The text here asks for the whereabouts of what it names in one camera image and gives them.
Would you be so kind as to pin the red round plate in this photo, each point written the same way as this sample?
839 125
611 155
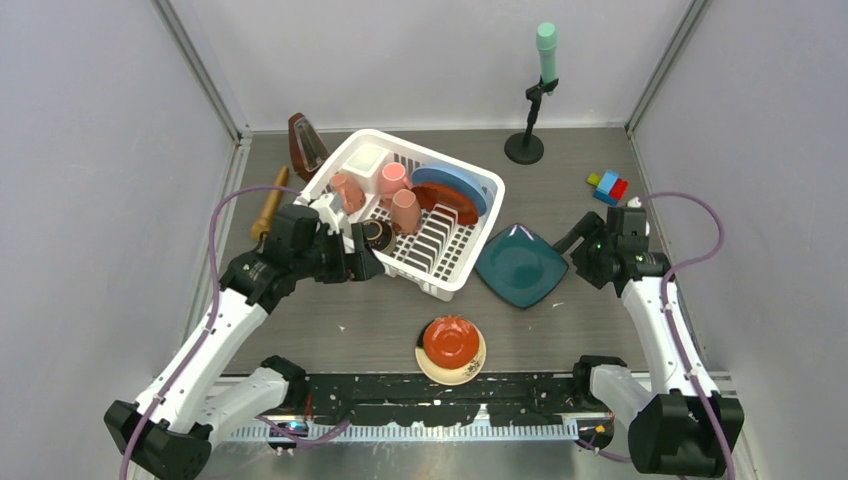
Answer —
431 194

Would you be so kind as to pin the green microphone on stand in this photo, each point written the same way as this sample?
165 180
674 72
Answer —
526 148

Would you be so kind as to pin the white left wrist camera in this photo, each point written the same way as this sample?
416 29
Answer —
329 207

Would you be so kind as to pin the white plastic dish rack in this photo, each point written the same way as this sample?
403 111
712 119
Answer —
440 257

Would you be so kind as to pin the pink mug with handle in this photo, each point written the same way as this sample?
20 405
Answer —
349 190

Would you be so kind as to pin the brown wooden metronome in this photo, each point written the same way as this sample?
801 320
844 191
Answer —
307 150

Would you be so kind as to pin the orange saucer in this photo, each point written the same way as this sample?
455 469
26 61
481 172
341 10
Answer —
450 342

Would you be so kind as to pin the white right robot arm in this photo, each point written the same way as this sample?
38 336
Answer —
680 424

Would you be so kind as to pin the light blue plate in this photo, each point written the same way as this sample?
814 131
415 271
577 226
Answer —
454 178

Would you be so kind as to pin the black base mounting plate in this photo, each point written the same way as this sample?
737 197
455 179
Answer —
508 399

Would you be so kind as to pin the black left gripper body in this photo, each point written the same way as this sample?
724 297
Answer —
331 263

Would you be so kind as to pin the white mug pink handle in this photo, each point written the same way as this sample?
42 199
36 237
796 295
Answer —
405 212

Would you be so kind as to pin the dark green square plate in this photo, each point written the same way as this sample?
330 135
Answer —
520 267

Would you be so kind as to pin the pink cup white inside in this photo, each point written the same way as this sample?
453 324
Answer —
392 178

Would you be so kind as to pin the wooden rolling pin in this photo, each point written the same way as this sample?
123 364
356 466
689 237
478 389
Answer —
262 224

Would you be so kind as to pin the colourful toy blocks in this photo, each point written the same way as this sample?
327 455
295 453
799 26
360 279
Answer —
609 187

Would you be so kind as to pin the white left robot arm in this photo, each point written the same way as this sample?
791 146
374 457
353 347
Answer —
172 427

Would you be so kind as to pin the brown ceramic bowl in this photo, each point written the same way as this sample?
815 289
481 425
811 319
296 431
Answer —
379 235

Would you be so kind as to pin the cream patterned plate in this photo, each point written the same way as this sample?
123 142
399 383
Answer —
452 377

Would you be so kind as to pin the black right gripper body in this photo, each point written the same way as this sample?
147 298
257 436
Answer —
588 257

